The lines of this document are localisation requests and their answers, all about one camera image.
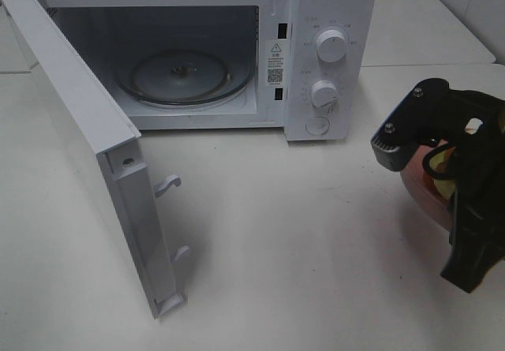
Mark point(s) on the white microwave door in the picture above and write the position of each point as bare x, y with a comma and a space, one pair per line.
104, 147

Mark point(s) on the round door release button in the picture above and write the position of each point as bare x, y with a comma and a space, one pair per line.
317, 126

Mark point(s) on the white microwave knob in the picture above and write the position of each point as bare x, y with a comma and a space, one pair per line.
331, 45
323, 93

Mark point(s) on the lower white microwave knob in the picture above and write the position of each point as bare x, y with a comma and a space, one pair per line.
323, 93

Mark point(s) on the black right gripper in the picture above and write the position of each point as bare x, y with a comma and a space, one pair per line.
472, 123

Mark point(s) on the upper white microwave knob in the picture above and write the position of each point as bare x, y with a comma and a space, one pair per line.
331, 45

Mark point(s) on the white microwave oven body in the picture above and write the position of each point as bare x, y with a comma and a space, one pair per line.
288, 108

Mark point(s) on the white bread sandwich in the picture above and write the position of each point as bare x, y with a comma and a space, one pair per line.
442, 189

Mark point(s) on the glass microwave turntable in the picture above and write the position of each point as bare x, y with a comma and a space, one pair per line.
185, 77

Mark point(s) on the white warning label sticker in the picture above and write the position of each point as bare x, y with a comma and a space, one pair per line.
274, 62

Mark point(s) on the pink round plate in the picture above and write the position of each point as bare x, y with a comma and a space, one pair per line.
424, 191

